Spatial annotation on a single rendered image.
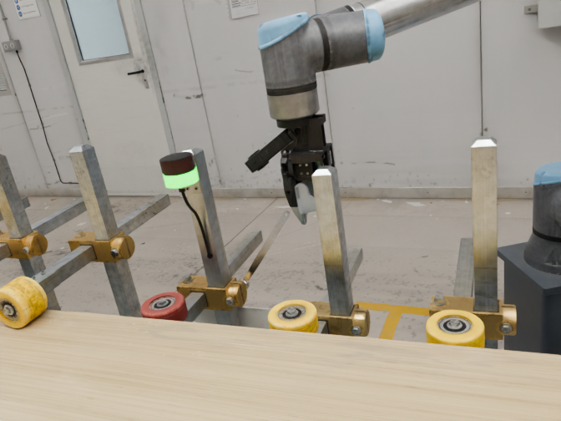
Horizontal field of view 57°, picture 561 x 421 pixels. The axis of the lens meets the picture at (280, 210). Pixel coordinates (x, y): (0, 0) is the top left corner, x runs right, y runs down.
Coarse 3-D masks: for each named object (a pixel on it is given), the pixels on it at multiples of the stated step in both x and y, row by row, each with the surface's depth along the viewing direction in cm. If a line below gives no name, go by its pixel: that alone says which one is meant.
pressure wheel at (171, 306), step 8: (160, 296) 96; (168, 296) 96; (176, 296) 95; (144, 304) 94; (152, 304) 94; (160, 304) 93; (168, 304) 93; (176, 304) 92; (184, 304) 94; (144, 312) 91; (152, 312) 91; (160, 312) 90; (168, 312) 90; (176, 312) 91; (184, 312) 93; (176, 320) 91
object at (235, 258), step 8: (248, 232) 129; (256, 232) 128; (248, 240) 125; (256, 240) 127; (240, 248) 121; (248, 248) 123; (232, 256) 118; (240, 256) 119; (248, 256) 123; (232, 264) 115; (240, 264) 119; (232, 272) 115; (192, 296) 104; (200, 296) 103; (192, 304) 101; (200, 304) 103; (192, 312) 100; (200, 312) 103; (184, 320) 98; (192, 320) 100
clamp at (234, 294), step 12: (192, 276) 109; (204, 276) 108; (180, 288) 106; (192, 288) 105; (204, 288) 104; (216, 288) 103; (228, 288) 103; (240, 288) 104; (216, 300) 104; (228, 300) 102; (240, 300) 104
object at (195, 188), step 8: (184, 152) 93; (168, 160) 89; (176, 160) 88; (192, 192) 96; (200, 192) 95; (184, 200) 93; (192, 208) 95; (200, 224) 97; (208, 248) 100; (208, 256) 100
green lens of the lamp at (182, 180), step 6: (186, 174) 89; (192, 174) 90; (168, 180) 90; (174, 180) 89; (180, 180) 89; (186, 180) 90; (192, 180) 90; (168, 186) 91; (174, 186) 90; (180, 186) 90
